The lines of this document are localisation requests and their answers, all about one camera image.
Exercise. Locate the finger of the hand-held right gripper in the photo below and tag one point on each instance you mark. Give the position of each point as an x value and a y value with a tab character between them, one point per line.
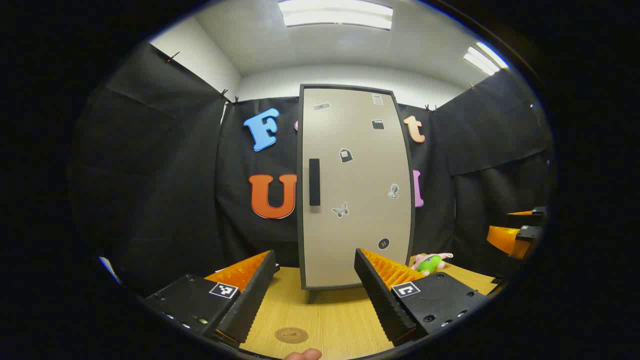
510	240
535	211

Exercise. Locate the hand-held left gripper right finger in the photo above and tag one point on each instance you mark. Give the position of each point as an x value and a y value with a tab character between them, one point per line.
382	300

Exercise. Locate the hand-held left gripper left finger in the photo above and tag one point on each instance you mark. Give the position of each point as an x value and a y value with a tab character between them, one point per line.
250	300

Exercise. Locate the round brown coaster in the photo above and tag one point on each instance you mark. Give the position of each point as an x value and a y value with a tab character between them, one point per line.
291	335

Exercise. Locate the grey cabinet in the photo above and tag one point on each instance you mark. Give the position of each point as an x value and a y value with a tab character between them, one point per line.
300	200

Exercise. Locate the beige cabinet door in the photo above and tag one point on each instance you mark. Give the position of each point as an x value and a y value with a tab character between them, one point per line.
360	175

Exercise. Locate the small black block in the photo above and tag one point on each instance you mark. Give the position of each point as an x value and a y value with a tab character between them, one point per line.
498	280

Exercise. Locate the green pink plush toy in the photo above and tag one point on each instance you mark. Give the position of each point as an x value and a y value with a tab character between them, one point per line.
430	263

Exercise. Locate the black backdrop cloth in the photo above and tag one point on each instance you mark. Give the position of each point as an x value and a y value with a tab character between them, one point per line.
165	175

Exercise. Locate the small ceiling light panel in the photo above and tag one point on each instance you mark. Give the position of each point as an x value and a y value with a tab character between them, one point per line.
482	59

